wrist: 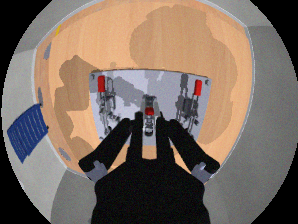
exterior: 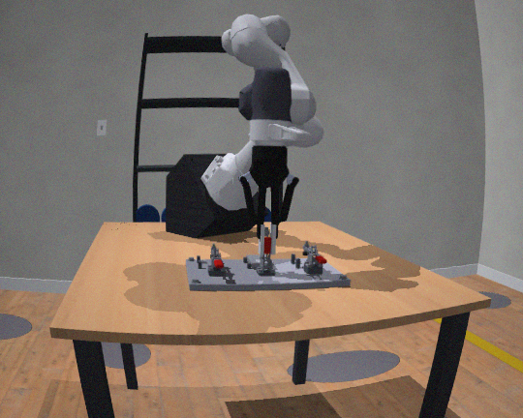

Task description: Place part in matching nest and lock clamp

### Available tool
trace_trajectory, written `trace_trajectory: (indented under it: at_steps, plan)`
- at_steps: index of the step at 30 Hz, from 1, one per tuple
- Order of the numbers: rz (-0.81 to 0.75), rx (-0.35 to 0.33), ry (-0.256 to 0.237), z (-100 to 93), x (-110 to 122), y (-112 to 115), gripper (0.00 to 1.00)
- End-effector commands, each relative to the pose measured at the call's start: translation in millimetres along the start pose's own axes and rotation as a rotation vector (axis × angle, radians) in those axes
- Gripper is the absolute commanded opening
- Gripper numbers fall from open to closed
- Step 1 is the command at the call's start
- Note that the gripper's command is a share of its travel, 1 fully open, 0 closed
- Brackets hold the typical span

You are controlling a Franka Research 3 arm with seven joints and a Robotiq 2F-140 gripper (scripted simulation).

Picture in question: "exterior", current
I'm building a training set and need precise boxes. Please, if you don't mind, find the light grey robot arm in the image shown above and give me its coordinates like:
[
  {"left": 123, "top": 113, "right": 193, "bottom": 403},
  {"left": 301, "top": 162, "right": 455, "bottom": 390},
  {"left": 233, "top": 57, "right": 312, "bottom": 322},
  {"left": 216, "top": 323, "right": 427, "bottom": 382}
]
[{"left": 201, "top": 15, "right": 324, "bottom": 210}]

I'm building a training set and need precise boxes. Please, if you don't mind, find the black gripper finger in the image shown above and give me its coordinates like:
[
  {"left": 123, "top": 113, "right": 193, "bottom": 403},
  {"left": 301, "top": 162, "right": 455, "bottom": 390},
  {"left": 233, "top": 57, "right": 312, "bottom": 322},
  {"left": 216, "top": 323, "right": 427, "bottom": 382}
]
[
  {"left": 270, "top": 172, "right": 299, "bottom": 254},
  {"left": 238, "top": 172, "right": 267, "bottom": 255}
]

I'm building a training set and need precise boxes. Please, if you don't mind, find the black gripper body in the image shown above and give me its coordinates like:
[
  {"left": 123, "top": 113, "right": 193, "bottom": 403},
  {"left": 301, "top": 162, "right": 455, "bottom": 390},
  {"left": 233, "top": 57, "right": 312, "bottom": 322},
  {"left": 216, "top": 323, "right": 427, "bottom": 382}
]
[{"left": 249, "top": 145, "right": 289, "bottom": 188}]

